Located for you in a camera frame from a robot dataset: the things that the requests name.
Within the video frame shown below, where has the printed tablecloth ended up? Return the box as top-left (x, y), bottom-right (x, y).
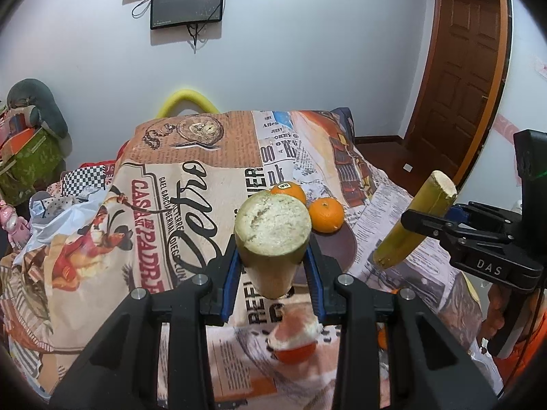
top-left (0, 109), bottom-right (492, 410)

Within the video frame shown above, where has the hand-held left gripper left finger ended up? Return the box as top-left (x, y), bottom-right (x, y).
top-left (49, 237), bottom-right (242, 410)

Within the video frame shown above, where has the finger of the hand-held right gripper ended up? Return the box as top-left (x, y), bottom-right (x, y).
top-left (446, 201), bottom-right (520, 233)
top-left (400, 209), bottom-right (460, 244)

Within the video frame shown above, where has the half-peeled orange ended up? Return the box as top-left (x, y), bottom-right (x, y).
top-left (267, 303), bottom-right (324, 365)

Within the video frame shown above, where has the thick pale sugarcane piece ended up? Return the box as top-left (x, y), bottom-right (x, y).
top-left (234, 192), bottom-right (313, 300)

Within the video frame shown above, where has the orange with sticker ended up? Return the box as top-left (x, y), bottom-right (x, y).
top-left (270, 181), bottom-right (307, 206)

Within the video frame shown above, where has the plain orange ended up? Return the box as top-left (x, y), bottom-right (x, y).
top-left (308, 199), bottom-right (345, 234)

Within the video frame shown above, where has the yellow-green sugarcane piece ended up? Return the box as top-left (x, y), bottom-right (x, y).
top-left (372, 170), bottom-right (457, 271)

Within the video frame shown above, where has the person's right hand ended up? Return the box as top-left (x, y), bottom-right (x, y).
top-left (483, 283), bottom-right (510, 353)

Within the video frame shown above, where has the brown plate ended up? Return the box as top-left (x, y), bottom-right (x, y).
top-left (295, 221), bottom-right (360, 287)

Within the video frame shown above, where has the wooden door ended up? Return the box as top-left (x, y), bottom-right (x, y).
top-left (403, 0), bottom-right (512, 191)

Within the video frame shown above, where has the white plastic bag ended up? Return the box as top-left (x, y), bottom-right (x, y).
top-left (23, 190), bottom-right (112, 250)

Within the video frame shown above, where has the yellow foam ring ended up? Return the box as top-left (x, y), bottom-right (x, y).
top-left (156, 87), bottom-right (221, 119)

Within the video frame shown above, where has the checkered cloth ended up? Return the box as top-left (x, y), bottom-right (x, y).
top-left (46, 164), bottom-right (119, 198)

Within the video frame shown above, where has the black monitor cable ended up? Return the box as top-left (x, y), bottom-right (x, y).
top-left (186, 23), bottom-right (208, 54)

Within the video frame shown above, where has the pink toy figure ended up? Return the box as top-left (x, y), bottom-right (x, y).
top-left (0, 202), bottom-right (33, 249)

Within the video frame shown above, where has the grey plush toy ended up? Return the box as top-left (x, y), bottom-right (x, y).
top-left (6, 78), bottom-right (69, 138)

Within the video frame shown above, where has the small wall monitor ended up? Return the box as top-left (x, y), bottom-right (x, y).
top-left (150, 0), bottom-right (226, 30)

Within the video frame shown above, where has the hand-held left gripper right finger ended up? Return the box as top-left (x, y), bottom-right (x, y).
top-left (304, 236), bottom-right (501, 410)

